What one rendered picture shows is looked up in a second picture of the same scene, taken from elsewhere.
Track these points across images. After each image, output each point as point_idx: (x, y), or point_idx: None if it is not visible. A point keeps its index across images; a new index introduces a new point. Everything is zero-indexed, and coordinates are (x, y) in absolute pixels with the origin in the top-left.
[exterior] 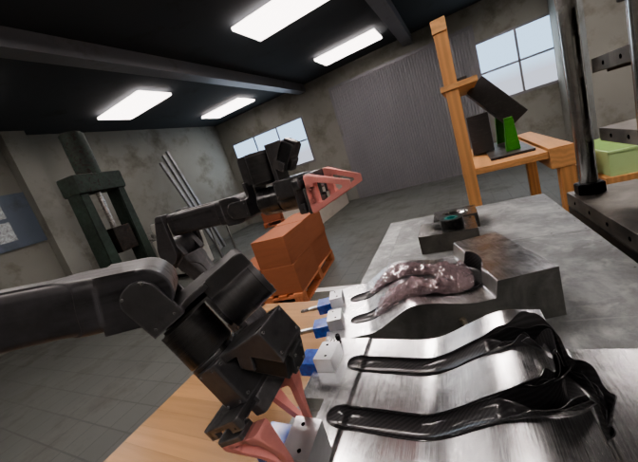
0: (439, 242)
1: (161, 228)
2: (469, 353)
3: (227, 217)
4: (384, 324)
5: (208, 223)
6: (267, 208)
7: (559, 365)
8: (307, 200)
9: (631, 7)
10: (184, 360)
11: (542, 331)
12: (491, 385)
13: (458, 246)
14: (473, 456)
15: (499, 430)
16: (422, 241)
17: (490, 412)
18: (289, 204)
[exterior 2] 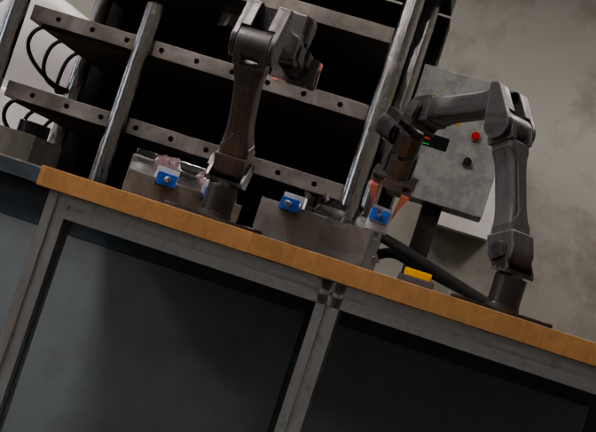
0: (41, 152)
1: (288, 24)
2: (304, 209)
3: (295, 55)
4: (236, 200)
5: (286, 47)
6: (299, 66)
7: (342, 204)
8: (317, 80)
9: (155, 11)
10: (418, 152)
11: (323, 196)
12: (337, 213)
13: (146, 157)
14: (365, 228)
15: (360, 220)
16: (35, 144)
17: (348, 220)
18: (301, 73)
